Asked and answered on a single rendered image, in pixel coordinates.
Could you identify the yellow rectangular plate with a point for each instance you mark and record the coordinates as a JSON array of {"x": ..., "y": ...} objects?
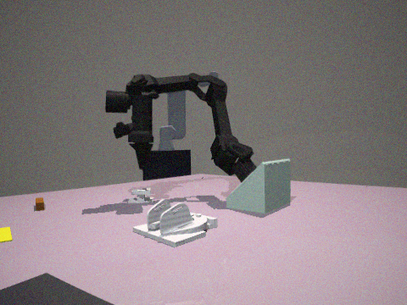
[{"x": 5, "y": 234}]

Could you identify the small brown block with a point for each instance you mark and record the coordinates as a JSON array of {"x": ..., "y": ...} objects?
[{"x": 39, "y": 204}]

